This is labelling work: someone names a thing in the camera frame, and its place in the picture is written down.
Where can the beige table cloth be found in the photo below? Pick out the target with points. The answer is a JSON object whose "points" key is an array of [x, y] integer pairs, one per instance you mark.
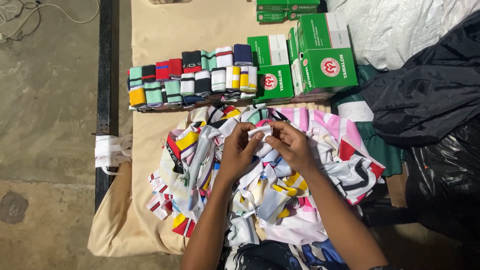
{"points": [[180, 26]]}

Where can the person's patterned clothing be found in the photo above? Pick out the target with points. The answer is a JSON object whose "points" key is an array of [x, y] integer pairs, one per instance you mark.
{"points": [[277, 257]]}

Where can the black metal bar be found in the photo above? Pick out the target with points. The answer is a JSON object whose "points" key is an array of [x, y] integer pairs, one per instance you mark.
{"points": [[104, 75]]}

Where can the dark green cloth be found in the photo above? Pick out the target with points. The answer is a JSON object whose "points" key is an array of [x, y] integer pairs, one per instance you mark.
{"points": [[382, 150]]}

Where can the person's right hand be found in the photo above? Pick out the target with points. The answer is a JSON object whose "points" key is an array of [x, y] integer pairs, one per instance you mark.
{"points": [[296, 150]]}

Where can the heap of colourful fabric strips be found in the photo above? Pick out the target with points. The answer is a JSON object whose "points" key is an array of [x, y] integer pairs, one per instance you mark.
{"points": [[330, 150]]}

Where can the shiny black plastic bag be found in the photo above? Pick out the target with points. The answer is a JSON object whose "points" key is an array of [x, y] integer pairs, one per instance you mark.
{"points": [[446, 180]]}

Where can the flat pink white box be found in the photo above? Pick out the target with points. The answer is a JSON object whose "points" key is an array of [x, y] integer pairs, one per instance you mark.
{"points": [[313, 97]]}

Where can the green white thread box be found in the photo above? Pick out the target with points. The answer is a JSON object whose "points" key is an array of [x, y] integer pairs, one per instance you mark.
{"points": [[303, 7], [275, 75], [328, 56], [270, 9], [293, 48]]}

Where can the rows of folded striped bands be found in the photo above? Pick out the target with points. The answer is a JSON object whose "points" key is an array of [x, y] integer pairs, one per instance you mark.
{"points": [[195, 82]]}

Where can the person's left hand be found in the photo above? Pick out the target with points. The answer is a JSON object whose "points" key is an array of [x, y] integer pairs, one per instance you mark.
{"points": [[234, 152]]}

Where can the white fabric strip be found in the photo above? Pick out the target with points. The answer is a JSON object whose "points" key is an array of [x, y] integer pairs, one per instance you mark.
{"points": [[262, 131]]}

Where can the white woven sack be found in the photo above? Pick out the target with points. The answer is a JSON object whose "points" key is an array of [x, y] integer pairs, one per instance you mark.
{"points": [[390, 30]]}

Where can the white tied fabric strips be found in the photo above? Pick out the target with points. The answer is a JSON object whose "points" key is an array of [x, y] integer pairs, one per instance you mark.
{"points": [[110, 150]]}

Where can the white paper sheet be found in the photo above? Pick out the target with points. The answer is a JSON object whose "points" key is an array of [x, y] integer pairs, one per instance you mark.
{"points": [[354, 111]]}

